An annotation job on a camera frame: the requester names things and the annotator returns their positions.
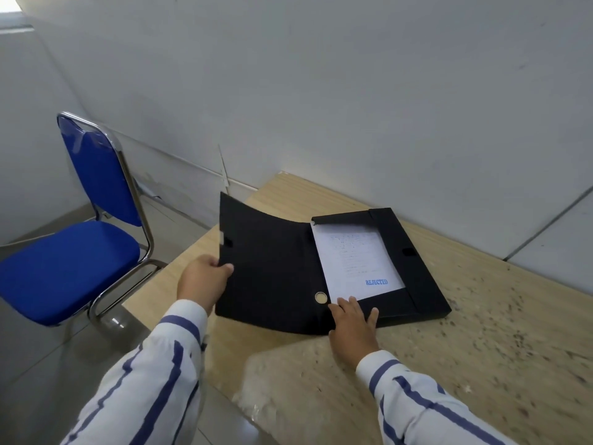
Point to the person's right hand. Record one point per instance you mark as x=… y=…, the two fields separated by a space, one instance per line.
x=354 y=333

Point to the blue chair with metal frame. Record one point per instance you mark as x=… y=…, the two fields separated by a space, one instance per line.
x=69 y=268

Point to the person's right forearm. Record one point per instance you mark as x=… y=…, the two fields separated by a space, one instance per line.
x=417 y=407

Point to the person's left forearm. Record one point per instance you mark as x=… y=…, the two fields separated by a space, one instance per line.
x=153 y=380

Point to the black box file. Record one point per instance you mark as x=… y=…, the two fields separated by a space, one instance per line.
x=268 y=273

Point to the white printed paper sheet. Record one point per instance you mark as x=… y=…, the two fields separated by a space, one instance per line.
x=352 y=254

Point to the person's left hand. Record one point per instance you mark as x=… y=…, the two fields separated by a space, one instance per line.
x=201 y=282

